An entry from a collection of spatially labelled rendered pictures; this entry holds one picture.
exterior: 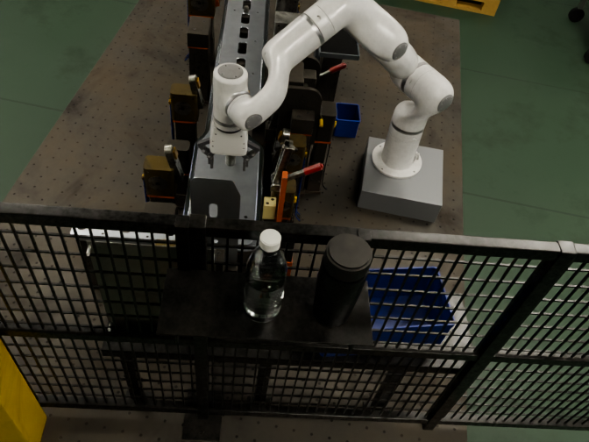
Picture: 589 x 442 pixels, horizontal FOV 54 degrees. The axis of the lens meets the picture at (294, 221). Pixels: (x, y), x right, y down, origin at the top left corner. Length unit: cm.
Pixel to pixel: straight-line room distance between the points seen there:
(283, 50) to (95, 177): 102
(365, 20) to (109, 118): 125
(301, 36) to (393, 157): 81
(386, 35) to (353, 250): 82
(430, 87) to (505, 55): 271
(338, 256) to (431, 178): 138
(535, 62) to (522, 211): 152
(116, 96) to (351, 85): 102
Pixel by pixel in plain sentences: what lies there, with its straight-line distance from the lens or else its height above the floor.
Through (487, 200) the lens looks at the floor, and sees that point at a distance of 341.
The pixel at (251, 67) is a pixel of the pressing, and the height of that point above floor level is 100.
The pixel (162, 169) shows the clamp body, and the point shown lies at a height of 104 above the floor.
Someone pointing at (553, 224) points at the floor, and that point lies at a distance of 347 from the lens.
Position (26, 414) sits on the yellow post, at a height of 86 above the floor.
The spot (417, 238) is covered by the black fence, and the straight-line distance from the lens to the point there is 100.
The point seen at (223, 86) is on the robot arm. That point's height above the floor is 142.
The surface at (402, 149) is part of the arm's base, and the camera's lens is 211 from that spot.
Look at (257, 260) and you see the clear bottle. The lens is 87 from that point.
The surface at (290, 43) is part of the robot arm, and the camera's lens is 147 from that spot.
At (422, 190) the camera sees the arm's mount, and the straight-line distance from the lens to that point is 216.
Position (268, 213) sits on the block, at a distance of 165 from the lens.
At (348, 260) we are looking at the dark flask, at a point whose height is 161.
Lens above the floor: 229
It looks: 50 degrees down
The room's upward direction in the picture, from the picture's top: 10 degrees clockwise
